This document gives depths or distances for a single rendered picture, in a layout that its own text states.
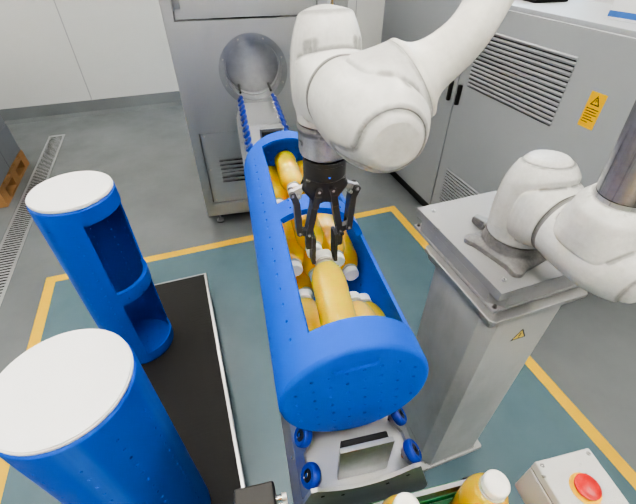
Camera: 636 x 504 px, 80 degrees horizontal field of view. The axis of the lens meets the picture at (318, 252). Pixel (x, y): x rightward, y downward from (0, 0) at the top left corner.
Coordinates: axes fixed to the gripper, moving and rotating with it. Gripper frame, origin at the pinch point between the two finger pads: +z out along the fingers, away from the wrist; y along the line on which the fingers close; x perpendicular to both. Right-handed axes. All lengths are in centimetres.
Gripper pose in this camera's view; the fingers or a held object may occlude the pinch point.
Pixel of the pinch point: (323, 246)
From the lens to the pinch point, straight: 77.3
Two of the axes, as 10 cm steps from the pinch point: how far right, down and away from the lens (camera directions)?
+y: -9.8, 1.4, -1.6
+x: 2.2, 6.3, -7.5
